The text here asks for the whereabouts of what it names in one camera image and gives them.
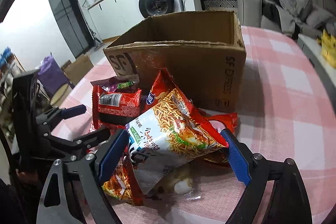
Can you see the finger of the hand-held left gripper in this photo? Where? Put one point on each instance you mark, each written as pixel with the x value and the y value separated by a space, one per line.
pixel 74 109
pixel 89 138

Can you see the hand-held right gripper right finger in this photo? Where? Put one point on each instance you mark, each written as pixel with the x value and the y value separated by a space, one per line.
pixel 236 158

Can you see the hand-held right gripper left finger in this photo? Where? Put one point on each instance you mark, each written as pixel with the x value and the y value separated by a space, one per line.
pixel 113 154

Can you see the small orange noodle snack packet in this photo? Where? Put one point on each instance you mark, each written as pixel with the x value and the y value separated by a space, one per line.
pixel 120 187

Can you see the red barcode snack packet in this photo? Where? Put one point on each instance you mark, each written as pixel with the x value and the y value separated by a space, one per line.
pixel 118 106

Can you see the purple snack packet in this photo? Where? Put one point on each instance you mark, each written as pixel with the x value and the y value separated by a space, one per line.
pixel 115 85

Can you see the large white noodle snack packet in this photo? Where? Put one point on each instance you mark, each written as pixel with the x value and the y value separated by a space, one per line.
pixel 168 134

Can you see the clear bread packet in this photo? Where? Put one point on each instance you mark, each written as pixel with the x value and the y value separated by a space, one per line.
pixel 181 182

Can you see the red chip bag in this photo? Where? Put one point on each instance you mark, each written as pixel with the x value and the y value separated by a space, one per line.
pixel 157 87

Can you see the brown cardboard box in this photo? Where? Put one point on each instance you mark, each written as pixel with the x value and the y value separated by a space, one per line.
pixel 189 71

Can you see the person's left forearm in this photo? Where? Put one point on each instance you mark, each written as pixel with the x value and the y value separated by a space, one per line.
pixel 10 203

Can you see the round wooden stool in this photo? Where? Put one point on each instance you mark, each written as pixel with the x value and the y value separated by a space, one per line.
pixel 60 96

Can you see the purple bag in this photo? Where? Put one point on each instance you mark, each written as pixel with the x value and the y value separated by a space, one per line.
pixel 51 77

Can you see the small cardboard box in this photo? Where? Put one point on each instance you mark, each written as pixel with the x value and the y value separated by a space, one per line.
pixel 78 69

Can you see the cluttered shelf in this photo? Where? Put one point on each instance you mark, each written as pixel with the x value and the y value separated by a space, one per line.
pixel 8 69

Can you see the pink checkered tablecloth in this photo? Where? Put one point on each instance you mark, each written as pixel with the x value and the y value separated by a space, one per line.
pixel 275 108

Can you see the dark glass door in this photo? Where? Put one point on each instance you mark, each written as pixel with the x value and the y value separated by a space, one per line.
pixel 63 11

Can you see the white counter cabinet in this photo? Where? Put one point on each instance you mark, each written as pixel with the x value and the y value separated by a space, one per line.
pixel 115 14

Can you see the white side table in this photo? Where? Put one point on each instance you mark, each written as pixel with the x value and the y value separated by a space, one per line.
pixel 312 53

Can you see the yellow packet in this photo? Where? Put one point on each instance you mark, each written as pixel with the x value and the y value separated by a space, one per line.
pixel 328 48

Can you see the grey sofa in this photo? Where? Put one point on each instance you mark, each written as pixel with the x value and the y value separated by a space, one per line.
pixel 249 11

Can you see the pile of dark clothes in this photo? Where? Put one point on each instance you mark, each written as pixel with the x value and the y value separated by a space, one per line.
pixel 283 14

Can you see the black white patterned panel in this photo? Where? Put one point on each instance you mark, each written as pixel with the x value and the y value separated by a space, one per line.
pixel 219 3

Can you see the grey cushion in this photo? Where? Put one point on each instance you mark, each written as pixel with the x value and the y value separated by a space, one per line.
pixel 319 18

